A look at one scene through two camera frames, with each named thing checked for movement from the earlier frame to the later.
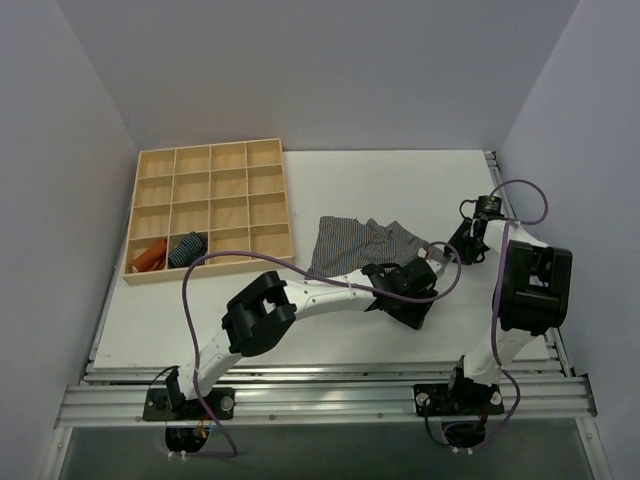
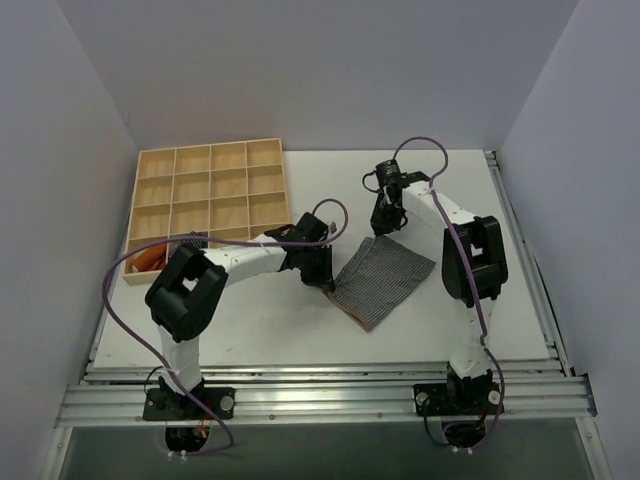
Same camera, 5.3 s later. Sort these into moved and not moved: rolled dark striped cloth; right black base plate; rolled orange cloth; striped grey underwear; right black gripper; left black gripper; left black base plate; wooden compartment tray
Moved: striped grey underwear; left black gripper; right black gripper
Not moved: right black base plate; wooden compartment tray; left black base plate; rolled dark striped cloth; rolled orange cloth
